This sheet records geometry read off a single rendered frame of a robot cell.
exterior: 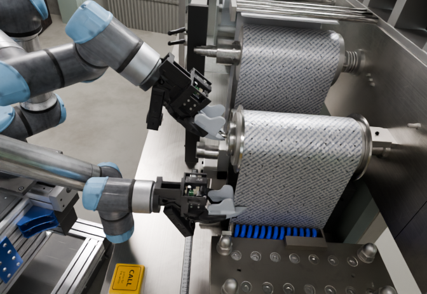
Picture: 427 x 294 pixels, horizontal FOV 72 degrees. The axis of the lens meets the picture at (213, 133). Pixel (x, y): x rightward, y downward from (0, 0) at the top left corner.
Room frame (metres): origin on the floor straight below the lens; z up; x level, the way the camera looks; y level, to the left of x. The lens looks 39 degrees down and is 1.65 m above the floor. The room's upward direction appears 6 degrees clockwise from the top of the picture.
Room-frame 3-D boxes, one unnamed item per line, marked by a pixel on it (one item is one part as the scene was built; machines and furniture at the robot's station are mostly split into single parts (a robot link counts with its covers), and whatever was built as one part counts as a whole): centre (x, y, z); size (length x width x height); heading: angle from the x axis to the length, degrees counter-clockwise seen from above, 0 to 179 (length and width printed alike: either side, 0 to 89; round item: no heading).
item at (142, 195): (0.42, 0.14, 1.11); 0.08 x 0.05 x 0.08; 3
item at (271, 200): (0.44, -0.18, 1.11); 0.23 x 0.01 x 0.18; 93
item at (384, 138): (0.50, -0.35, 1.28); 0.06 x 0.05 x 0.02; 93
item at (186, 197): (0.42, 0.06, 1.12); 0.12 x 0.08 x 0.09; 93
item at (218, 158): (0.52, -0.01, 1.05); 0.06 x 0.05 x 0.31; 93
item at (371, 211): (1.58, -0.35, 1.02); 2.24 x 0.04 x 0.24; 3
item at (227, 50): (0.74, -0.02, 1.33); 0.06 x 0.06 x 0.06; 3
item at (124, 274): (0.32, 0.17, 0.91); 0.07 x 0.07 x 0.02; 3
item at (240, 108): (0.49, -0.05, 1.25); 0.15 x 0.01 x 0.15; 3
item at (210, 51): (0.74, 0.04, 1.33); 0.06 x 0.03 x 0.03; 93
